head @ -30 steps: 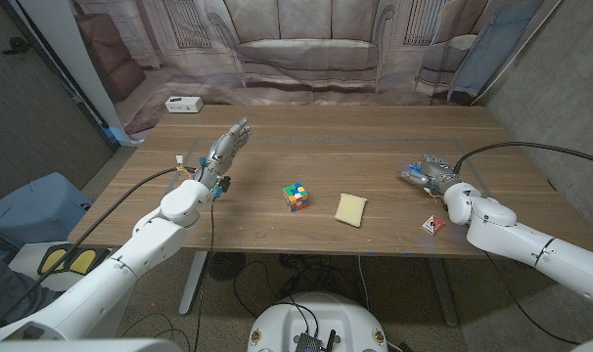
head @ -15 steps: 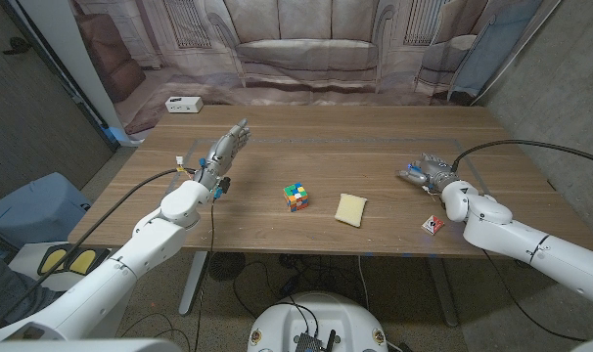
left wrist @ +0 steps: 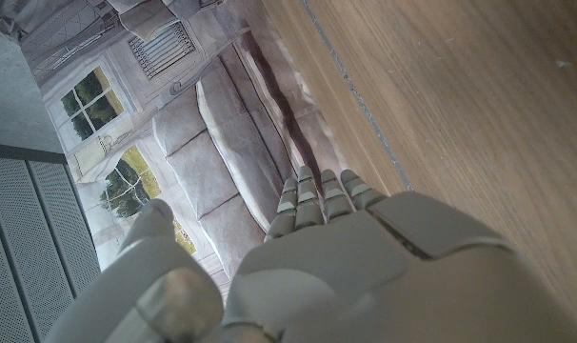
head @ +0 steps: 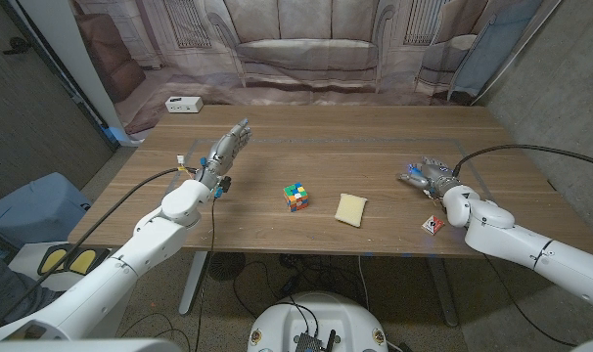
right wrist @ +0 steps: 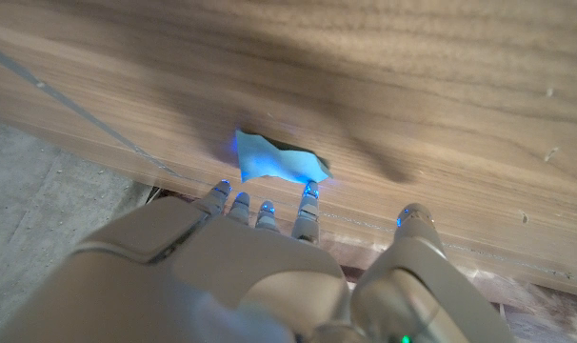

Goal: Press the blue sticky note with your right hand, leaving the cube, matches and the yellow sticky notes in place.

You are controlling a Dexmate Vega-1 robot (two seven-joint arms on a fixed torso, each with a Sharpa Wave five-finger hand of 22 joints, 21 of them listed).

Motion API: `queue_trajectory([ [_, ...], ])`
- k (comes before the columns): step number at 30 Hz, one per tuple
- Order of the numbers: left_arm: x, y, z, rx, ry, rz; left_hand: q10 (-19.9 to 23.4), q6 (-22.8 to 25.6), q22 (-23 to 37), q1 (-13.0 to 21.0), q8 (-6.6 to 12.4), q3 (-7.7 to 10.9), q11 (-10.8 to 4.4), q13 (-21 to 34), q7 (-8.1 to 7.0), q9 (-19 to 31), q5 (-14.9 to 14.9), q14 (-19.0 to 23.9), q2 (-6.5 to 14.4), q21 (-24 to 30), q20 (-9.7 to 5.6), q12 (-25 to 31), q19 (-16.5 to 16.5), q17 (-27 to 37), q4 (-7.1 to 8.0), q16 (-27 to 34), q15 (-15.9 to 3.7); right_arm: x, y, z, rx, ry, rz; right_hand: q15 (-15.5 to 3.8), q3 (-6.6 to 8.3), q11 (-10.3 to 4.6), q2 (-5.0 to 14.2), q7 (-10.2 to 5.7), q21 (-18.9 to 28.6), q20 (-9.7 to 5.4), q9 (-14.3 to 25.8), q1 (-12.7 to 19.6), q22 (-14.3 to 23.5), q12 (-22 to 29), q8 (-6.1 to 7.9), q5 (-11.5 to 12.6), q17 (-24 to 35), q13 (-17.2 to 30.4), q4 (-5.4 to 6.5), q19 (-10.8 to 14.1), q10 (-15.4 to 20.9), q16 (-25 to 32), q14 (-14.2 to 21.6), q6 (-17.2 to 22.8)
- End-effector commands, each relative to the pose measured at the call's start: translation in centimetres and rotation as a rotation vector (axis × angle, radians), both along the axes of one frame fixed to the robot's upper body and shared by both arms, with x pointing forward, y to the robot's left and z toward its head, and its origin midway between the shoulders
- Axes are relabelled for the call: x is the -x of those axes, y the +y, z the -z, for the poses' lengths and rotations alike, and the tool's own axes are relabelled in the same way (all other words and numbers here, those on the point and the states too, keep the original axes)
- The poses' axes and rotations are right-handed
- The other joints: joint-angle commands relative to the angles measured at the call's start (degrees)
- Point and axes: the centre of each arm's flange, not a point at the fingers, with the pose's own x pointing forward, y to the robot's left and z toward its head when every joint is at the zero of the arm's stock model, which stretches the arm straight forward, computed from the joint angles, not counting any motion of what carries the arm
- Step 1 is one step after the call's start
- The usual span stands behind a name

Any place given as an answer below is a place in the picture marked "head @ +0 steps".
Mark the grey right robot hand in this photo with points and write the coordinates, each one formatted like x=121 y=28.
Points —
x=436 y=176

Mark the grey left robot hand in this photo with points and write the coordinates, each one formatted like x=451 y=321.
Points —
x=223 y=154

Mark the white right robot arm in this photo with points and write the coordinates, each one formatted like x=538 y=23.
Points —
x=497 y=230

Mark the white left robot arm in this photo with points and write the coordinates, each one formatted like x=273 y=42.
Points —
x=150 y=239

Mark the multicoloured puzzle cube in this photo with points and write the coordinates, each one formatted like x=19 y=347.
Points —
x=296 y=197

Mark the red white matchbox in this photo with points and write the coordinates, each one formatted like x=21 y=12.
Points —
x=432 y=225

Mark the white power socket box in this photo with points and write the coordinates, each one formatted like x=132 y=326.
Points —
x=183 y=104

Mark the yellow sponge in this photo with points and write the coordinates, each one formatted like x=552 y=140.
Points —
x=350 y=210

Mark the black round floor fan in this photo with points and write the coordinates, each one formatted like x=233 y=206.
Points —
x=226 y=265

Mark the grey table leg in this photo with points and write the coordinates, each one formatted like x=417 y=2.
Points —
x=445 y=293

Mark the white table leg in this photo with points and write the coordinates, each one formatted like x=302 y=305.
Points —
x=193 y=283

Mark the printed sofa room backdrop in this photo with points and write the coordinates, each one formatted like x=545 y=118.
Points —
x=306 y=49

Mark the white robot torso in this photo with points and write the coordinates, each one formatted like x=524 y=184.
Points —
x=282 y=318

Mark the yellow foot pedal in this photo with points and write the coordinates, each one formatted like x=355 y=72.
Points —
x=83 y=261
x=53 y=261

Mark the person in dark jeans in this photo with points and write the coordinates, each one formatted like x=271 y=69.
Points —
x=3 y=288

